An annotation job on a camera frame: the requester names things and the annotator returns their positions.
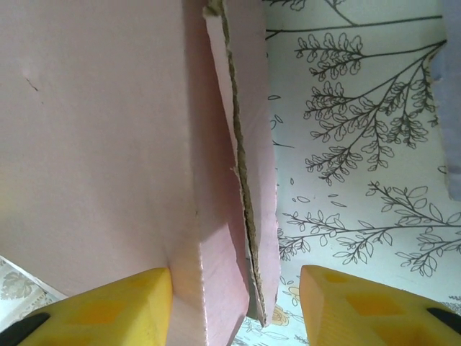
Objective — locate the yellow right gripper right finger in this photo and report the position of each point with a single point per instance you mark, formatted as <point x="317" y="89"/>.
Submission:
<point x="371" y="313"/>

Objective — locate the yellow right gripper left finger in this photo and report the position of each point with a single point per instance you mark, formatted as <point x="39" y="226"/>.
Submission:
<point x="90" y="313"/>

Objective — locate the pink paper box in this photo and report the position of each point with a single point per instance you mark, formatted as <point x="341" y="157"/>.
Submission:
<point x="108" y="144"/>

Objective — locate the lavender paper box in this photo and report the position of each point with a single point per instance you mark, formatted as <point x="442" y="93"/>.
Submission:
<point x="452" y="108"/>

